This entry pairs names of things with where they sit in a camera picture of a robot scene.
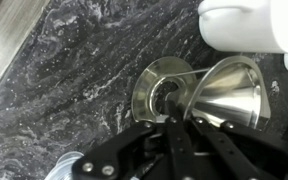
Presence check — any clear plastic lid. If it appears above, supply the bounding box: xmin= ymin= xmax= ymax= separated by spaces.
xmin=45 ymin=150 xmax=86 ymax=180

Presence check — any stainless steel funnel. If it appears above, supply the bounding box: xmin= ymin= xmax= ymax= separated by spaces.
xmin=131 ymin=54 xmax=272 ymax=132

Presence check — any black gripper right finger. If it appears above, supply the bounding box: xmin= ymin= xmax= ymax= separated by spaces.
xmin=188 ymin=116 xmax=288 ymax=180

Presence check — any white ceramic mug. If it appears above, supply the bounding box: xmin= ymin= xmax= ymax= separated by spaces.
xmin=197 ymin=0 xmax=288 ymax=76

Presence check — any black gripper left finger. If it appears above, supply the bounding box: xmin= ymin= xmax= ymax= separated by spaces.
xmin=73 ymin=99 xmax=198 ymax=180

